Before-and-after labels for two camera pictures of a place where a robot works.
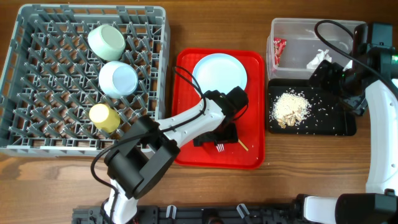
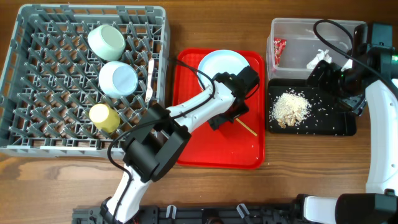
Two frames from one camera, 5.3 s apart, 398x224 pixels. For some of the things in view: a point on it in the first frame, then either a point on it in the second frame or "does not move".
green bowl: [106, 42] does not move
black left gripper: [231, 137] -> [216, 122]
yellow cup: [106, 119] does not move
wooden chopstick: [243, 145] -> [253, 132]
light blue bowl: [117, 79] does not move
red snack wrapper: [279, 44] does not move
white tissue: [321, 55] does not move
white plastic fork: [219, 149] -> [150, 93]
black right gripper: [328, 83] does not move
